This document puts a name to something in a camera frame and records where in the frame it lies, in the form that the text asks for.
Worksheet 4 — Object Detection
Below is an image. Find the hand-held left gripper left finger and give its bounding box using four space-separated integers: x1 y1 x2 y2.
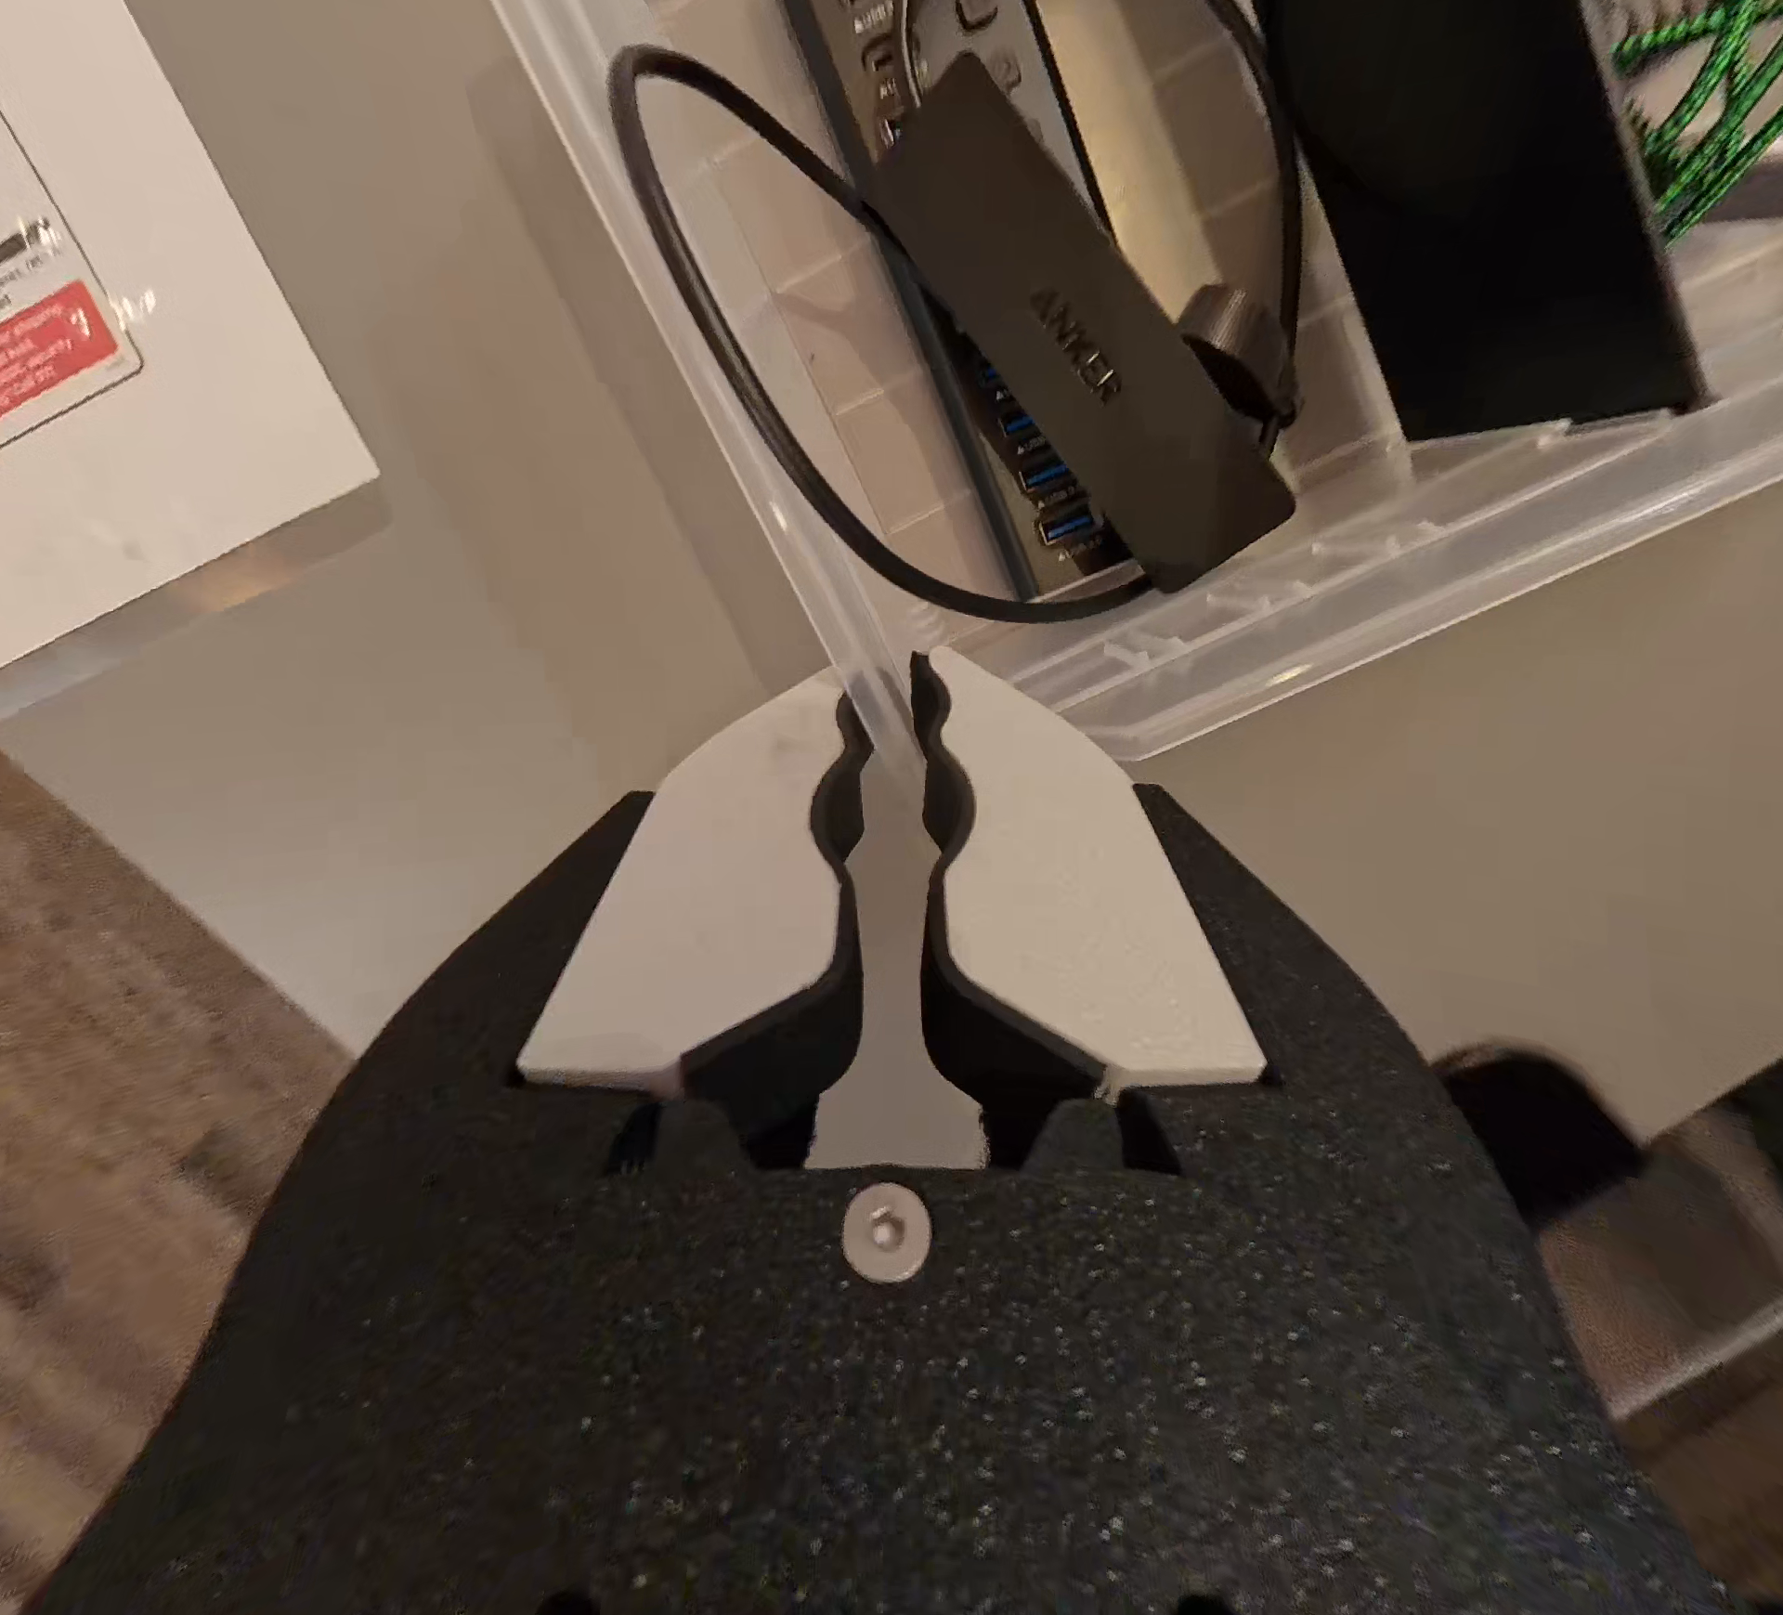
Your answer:
514 689 877 1136

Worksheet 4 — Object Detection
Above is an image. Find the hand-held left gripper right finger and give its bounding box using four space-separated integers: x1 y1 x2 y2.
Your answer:
909 646 1270 1161

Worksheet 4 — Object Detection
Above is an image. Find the clear plastic storage box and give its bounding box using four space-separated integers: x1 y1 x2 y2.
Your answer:
407 0 1783 766

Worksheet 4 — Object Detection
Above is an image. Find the green braided charging cable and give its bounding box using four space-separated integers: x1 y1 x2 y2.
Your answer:
1614 0 1783 241

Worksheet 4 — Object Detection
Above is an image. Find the large black box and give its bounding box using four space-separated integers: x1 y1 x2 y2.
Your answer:
1197 0 1710 439

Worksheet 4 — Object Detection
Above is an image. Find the small black hub with cable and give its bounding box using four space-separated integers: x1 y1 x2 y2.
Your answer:
604 0 1306 627

